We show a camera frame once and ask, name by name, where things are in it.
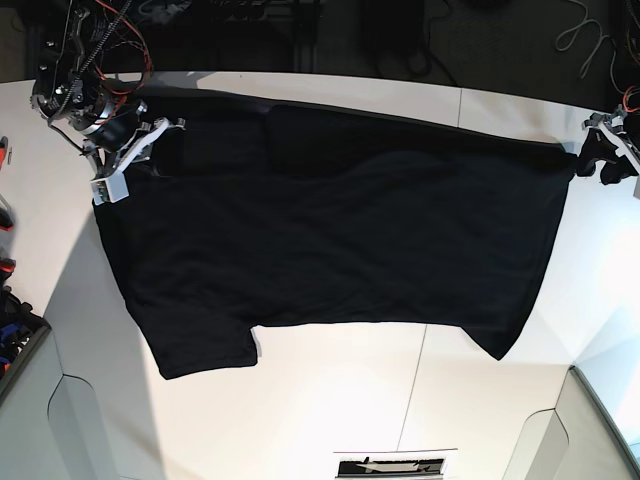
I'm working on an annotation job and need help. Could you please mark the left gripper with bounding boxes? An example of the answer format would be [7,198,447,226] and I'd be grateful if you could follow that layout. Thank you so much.
[576,107,639,185]

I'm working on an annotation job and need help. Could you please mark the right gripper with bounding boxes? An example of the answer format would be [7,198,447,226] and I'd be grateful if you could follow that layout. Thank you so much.
[79,99,186,179]

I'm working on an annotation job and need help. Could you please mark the black t-shirt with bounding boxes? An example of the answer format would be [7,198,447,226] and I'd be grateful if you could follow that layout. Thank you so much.
[94,97,576,379]

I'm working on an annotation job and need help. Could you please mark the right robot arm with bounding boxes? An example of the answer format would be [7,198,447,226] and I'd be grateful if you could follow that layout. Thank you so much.
[30,1,180,176]

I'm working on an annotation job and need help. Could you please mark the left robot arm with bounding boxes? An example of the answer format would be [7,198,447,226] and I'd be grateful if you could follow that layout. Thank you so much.
[576,1,639,185]

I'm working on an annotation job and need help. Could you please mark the pile of orange black tools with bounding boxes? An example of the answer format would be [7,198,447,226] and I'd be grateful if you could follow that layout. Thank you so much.
[0,135,39,374]

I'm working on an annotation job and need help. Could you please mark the grey left corner panel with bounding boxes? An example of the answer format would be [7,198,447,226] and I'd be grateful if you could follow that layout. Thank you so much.
[0,324,119,480]

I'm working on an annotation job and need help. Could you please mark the printed paper sheet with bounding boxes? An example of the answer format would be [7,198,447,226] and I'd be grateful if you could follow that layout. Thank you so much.
[335,449,458,479]

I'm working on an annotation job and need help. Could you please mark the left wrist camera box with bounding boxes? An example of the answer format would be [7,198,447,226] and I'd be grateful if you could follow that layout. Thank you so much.
[633,175,640,200]

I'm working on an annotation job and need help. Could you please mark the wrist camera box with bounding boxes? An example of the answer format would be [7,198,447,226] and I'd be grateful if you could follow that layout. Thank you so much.
[633,175,640,200]
[91,171,129,206]

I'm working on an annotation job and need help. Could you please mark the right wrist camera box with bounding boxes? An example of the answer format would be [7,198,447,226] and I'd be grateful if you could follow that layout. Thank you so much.
[91,171,129,206]

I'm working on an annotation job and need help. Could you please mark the white cable bundle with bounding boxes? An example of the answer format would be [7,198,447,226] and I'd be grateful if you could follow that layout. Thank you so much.
[553,0,616,81]

